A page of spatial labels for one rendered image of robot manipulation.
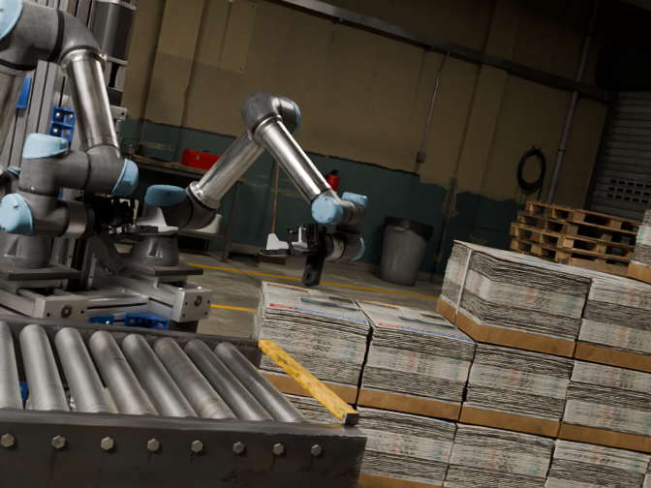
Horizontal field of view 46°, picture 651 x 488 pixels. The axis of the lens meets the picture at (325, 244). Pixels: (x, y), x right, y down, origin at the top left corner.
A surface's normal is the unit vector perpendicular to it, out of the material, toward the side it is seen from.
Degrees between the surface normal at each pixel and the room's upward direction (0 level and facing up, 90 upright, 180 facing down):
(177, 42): 90
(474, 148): 90
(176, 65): 90
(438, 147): 90
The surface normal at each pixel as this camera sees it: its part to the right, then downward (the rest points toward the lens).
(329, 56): 0.40, 0.18
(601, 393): 0.12, 0.12
